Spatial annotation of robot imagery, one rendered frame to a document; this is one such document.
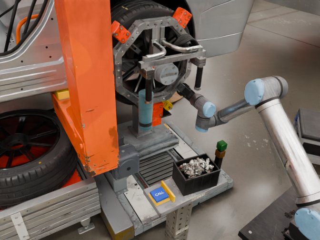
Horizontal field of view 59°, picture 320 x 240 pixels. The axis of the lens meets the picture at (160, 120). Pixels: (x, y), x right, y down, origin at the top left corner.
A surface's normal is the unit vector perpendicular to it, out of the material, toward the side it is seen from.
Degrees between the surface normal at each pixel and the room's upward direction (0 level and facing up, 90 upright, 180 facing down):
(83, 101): 90
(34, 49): 90
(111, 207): 0
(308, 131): 0
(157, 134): 0
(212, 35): 90
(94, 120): 90
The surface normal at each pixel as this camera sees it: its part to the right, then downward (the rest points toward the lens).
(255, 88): -0.92, 0.09
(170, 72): 0.51, 0.51
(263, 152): 0.04, -0.82
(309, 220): -0.85, 0.28
